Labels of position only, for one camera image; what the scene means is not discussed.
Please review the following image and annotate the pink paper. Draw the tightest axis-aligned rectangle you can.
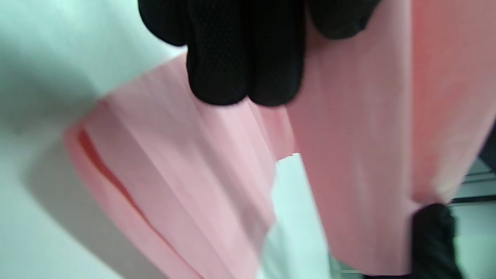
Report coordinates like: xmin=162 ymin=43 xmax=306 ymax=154
xmin=64 ymin=0 xmax=496 ymax=279

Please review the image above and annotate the person's right hand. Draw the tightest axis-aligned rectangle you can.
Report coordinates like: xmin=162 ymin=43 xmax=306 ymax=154
xmin=411 ymin=203 xmax=465 ymax=279

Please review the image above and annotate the person's left hand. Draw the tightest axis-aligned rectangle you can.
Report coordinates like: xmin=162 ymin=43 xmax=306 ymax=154
xmin=138 ymin=0 xmax=382 ymax=107

